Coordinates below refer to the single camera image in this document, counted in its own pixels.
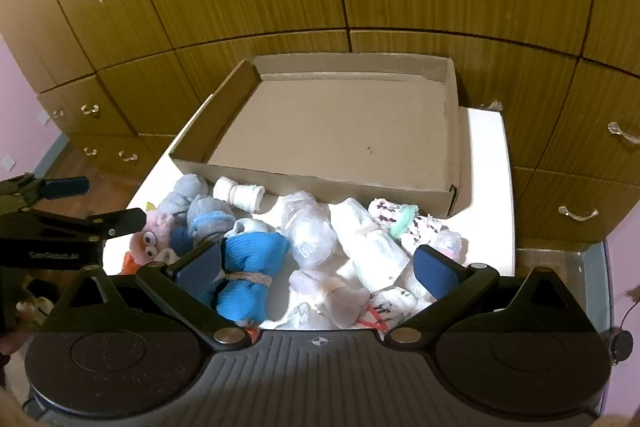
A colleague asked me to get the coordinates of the shallow cardboard box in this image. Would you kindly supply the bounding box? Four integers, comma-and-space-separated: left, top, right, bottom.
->
167, 54, 473, 219

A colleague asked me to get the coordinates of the lavender plastic bag bundle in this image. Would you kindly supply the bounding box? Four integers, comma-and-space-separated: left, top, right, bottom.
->
289, 268, 371, 328

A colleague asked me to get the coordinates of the pink fluffy sock bundle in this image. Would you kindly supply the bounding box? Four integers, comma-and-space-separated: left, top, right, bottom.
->
131, 209, 193, 265

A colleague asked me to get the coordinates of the white ribbed sock bundle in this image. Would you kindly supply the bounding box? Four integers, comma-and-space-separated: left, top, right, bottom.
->
213, 177, 266, 214

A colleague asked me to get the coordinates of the small clear plastic bag bundle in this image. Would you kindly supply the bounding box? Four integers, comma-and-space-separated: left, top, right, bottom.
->
285, 302, 333, 330

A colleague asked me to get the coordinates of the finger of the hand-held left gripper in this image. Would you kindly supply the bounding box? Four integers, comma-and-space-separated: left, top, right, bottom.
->
0, 173, 92, 215
19, 207, 148, 241

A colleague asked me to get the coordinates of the white towel roll beige band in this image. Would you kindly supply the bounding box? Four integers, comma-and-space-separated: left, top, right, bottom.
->
330, 198, 410, 293

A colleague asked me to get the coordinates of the blue sock bundle beige band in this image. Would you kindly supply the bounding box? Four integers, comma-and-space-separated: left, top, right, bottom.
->
212, 232, 292, 328

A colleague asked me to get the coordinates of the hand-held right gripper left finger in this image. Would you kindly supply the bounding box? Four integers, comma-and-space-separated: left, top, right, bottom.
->
37, 242, 258, 353

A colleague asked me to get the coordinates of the grey sock bundle blue band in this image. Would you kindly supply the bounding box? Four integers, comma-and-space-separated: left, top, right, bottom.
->
186, 197, 236, 244

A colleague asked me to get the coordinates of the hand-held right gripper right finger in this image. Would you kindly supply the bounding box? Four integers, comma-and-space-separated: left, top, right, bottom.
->
385, 244, 601, 350

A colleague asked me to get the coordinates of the white patterned sock red band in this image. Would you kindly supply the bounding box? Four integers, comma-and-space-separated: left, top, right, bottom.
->
357, 287, 418, 333

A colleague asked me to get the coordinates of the grey fluffy sock bundle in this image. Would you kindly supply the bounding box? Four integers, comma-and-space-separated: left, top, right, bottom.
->
162, 174, 211, 215

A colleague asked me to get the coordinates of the white patterned sock green band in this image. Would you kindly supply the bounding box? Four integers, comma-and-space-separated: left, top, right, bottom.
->
369, 198, 443, 253

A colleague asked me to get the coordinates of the black corded round device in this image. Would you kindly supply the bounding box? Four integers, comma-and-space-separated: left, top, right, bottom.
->
607, 289, 640, 364

